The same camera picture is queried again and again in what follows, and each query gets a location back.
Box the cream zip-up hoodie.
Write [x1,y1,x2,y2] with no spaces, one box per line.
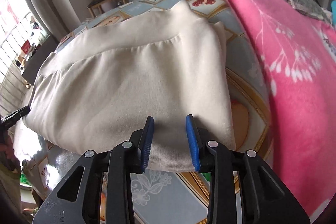
[23,1,236,172]

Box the dark grey low cabinet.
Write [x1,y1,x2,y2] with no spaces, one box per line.
[21,35,58,85]

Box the pink floral fleece blanket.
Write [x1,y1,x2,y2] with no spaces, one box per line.
[227,0,335,221]

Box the grey green patterned pillow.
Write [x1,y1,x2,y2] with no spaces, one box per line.
[285,0,332,25]

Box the blue plush toy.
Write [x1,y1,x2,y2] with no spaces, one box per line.
[330,0,336,26]

